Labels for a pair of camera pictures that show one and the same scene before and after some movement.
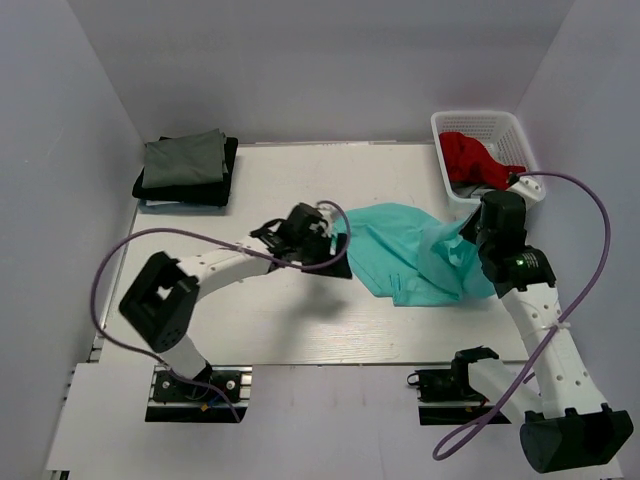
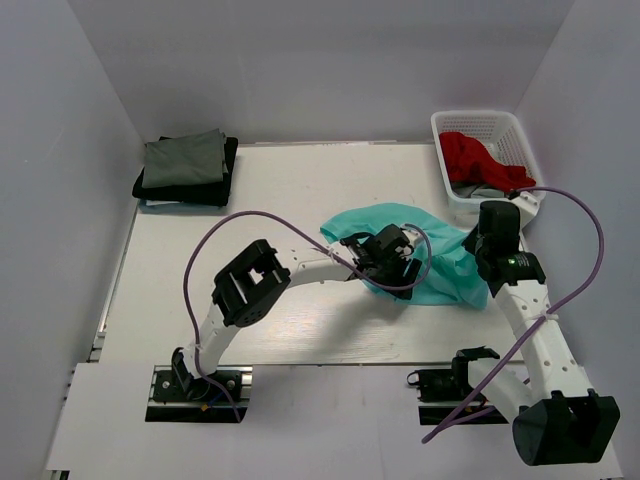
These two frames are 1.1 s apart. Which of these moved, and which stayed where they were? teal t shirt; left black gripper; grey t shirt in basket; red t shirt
Moved: left black gripper
Stayed: grey t shirt in basket; red t shirt; teal t shirt
